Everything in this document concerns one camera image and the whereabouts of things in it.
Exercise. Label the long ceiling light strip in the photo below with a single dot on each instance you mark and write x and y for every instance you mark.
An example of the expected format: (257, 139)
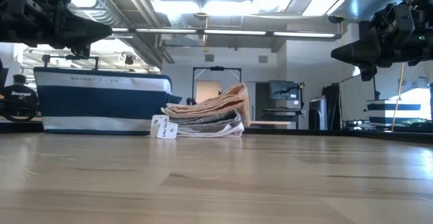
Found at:
(233, 32)

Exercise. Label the navy white fabric bin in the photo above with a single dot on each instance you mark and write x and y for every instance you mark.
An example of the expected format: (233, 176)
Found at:
(101, 102)

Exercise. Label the yellow checked towel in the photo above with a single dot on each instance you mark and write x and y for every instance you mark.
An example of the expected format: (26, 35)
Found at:
(216, 104)

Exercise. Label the black display screen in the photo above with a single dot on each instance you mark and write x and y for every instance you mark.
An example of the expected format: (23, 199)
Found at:
(285, 90)

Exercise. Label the striped background fabric bin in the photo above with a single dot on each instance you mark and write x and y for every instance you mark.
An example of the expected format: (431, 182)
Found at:
(394, 110)

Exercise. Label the grey monitor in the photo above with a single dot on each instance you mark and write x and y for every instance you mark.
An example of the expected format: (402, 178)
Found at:
(357, 95)

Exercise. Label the black tower appliance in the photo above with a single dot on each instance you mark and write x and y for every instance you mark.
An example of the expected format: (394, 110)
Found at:
(318, 112)

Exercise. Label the black metal workstation frame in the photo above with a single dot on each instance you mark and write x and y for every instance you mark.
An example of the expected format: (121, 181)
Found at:
(71, 57)
(216, 68)

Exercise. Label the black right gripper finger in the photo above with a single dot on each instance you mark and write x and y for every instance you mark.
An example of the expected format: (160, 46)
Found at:
(368, 72)
(358, 53)

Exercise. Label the small background robot arm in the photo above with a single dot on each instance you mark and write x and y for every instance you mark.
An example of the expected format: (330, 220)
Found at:
(191, 101)

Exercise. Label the white pink-striped towel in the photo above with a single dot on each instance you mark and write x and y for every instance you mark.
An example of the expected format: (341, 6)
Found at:
(216, 133)

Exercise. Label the person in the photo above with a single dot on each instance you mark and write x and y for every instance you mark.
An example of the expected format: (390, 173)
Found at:
(19, 90)

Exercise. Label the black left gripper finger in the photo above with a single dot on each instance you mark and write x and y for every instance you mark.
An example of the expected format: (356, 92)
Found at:
(81, 50)
(84, 31)

